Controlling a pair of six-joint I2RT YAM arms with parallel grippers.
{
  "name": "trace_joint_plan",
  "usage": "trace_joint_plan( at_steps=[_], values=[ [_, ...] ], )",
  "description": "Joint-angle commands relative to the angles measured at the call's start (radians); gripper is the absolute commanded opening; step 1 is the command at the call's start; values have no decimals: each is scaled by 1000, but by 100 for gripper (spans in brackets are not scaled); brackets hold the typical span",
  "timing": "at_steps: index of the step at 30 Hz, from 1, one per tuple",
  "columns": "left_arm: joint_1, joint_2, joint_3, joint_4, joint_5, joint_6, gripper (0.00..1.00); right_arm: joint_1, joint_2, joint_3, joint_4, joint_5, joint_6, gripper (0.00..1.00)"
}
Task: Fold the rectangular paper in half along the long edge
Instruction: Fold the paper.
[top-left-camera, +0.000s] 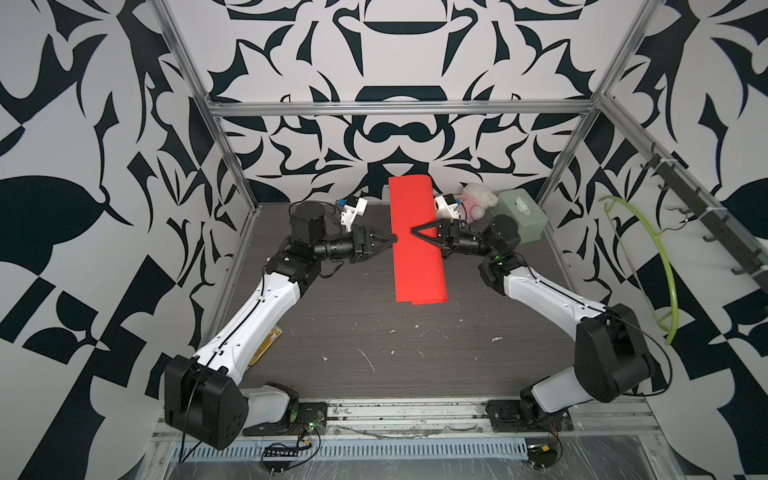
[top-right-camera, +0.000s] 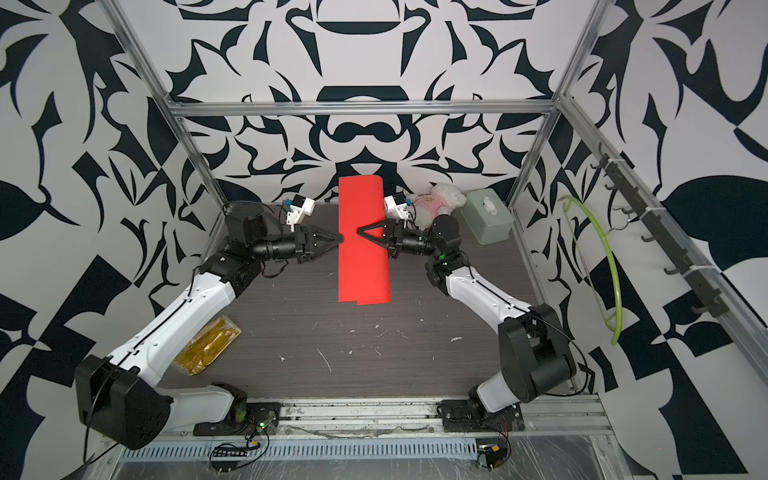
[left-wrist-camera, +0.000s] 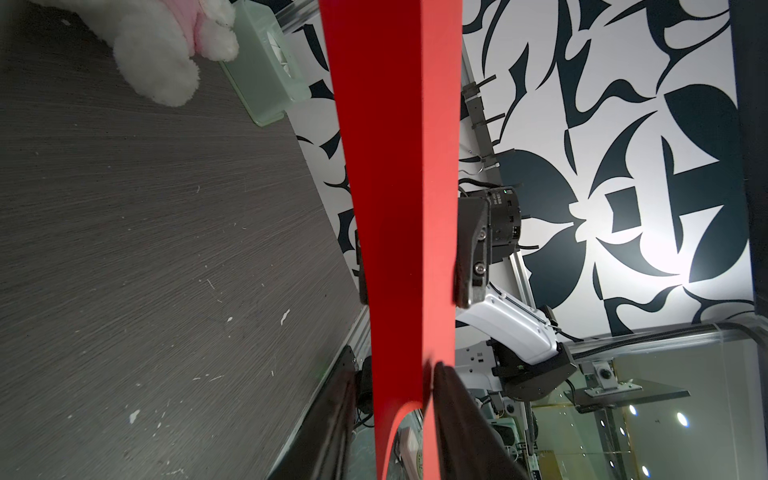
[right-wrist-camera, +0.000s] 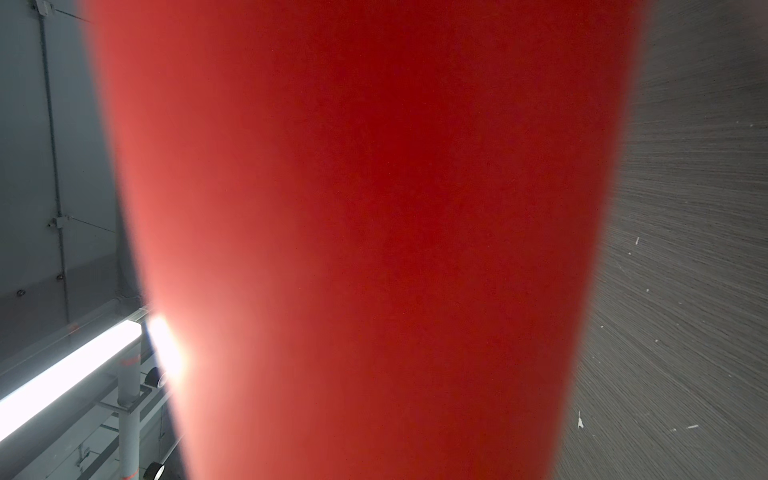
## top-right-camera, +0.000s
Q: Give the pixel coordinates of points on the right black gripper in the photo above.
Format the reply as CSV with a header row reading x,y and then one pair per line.
x,y
394,238

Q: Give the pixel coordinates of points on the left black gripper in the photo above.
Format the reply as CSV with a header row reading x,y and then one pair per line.
x,y
302,238

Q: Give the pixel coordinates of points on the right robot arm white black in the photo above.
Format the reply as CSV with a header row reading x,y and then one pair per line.
x,y
535,353

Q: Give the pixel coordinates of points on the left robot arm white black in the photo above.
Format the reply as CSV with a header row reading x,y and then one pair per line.
x,y
118,395

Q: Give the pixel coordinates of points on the white plush teddy bear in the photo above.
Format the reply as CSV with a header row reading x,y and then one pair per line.
x,y
442,199

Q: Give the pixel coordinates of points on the green tissue box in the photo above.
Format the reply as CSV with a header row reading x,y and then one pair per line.
x,y
487,217

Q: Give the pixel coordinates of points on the yellow snack packet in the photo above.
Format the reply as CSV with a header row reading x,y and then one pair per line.
x,y
206,346

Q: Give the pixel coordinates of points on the small black connector box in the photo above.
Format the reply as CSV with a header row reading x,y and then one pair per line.
x,y
492,456

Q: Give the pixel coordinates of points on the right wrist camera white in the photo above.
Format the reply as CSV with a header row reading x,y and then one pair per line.
x,y
399,207

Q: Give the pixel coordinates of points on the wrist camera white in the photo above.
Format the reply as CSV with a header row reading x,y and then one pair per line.
x,y
399,207
297,209

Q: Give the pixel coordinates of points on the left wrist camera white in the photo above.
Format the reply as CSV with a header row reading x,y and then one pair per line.
x,y
297,209

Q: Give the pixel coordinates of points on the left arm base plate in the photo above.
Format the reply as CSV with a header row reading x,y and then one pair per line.
x,y
252,420

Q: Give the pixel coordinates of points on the aluminium frame crossbar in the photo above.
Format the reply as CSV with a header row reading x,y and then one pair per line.
x,y
373,107

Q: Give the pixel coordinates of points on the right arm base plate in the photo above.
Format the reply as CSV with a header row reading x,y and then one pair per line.
x,y
470,416

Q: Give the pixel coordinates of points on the white slotted cable duct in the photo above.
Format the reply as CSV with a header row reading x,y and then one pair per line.
x,y
457,448

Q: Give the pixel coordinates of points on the black hook rail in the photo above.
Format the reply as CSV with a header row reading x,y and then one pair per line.
x,y
662,230

